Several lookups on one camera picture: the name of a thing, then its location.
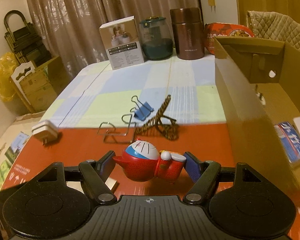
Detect brown metal thermos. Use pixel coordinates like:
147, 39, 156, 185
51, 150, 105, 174
170, 7, 205, 60

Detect blue binder clip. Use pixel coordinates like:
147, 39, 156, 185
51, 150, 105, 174
130, 95, 154, 121

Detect red Doraemon teapot figurine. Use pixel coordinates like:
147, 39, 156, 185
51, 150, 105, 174
113, 139, 186, 183

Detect white product box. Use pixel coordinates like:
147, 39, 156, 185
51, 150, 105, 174
99, 16, 145, 70

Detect red instant rice box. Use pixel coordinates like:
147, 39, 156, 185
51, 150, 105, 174
203, 22, 254, 55

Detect brown cardboard box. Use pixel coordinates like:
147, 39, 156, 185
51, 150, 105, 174
215, 36, 300, 214

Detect beige quilted chair cover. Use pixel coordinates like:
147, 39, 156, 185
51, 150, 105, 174
246, 11, 300, 51

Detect green glass jar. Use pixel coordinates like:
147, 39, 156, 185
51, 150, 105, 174
139, 16, 173, 61

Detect yellow plastic bag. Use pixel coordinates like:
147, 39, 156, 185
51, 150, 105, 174
0, 52, 19, 102

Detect white power plug adapter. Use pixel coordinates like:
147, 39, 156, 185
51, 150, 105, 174
32, 120, 59, 145

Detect green printed box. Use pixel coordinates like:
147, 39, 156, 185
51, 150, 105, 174
0, 132, 29, 190

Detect checkered table cloth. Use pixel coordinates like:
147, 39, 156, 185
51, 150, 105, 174
43, 55, 226, 128

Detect cardboard boxes on floor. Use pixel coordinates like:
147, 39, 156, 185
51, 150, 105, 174
9, 56, 70, 113

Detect silver wire stand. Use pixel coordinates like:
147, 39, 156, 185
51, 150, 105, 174
97, 114, 136, 145

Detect blue white small packet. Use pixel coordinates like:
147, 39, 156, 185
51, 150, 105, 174
274, 121, 300, 164

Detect brown curtain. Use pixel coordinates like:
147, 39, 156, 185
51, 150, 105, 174
27, 0, 200, 78

